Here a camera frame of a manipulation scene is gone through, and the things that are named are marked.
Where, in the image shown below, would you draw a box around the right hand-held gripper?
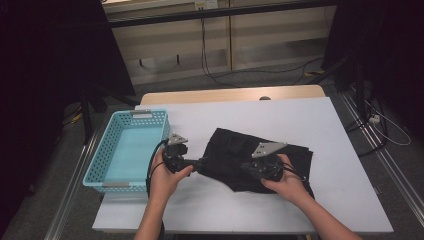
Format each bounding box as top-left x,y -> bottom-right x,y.
241,141 -> 288,183

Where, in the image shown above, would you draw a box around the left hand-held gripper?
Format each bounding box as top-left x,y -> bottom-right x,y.
162,132 -> 208,175

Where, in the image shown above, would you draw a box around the black pants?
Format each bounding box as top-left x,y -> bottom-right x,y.
196,127 -> 315,198

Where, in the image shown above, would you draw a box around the turquoise plastic basket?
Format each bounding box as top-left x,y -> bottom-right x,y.
82,109 -> 171,194

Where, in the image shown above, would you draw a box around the person's left hand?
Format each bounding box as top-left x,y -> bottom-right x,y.
148,148 -> 194,204

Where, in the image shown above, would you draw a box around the person's right hand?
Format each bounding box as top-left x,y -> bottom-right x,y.
260,153 -> 309,206

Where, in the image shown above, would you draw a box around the white table cover board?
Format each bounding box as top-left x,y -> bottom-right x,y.
92,96 -> 395,234

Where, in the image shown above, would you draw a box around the light wooden table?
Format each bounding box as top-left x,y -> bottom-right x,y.
139,84 -> 327,106

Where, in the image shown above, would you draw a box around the black tripod stand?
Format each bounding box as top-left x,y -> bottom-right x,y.
79,83 -> 141,146
308,54 -> 368,111

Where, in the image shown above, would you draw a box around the beige cabinet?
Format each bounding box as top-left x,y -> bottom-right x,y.
101,0 -> 338,86

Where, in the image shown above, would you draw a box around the black horizontal bar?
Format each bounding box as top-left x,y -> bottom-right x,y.
108,0 -> 336,28

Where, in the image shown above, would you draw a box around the narrow black curtain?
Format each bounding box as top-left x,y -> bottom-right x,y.
321,0 -> 424,134

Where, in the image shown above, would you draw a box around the wide black curtain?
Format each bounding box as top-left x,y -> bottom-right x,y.
0,0 -> 136,231

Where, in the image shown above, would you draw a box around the left hand-held gripper black cable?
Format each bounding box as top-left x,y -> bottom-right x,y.
145,139 -> 169,198

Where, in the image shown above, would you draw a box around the hand-held gripper black cable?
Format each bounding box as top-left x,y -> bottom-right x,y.
283,163 -> 308,183
145,139 -> 169,198

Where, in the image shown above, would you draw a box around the right hand-held gripper black cable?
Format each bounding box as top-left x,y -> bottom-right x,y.
283,163 -> 308,183

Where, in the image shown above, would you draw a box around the hanging black cable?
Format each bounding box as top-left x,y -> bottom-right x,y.
199,16 -> 324,89

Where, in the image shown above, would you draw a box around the aluminium floor rail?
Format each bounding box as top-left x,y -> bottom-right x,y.
338,89 -> 424,218
43,133 -> 101,240

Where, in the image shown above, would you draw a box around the black floor cables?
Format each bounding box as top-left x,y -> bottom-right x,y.
344,96 -> 389,158

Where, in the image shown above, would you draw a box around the thin white cable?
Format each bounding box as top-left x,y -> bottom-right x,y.
364,99 -> 413,147

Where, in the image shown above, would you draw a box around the white wall socket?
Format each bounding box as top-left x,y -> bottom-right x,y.
194,0 -> 219,10

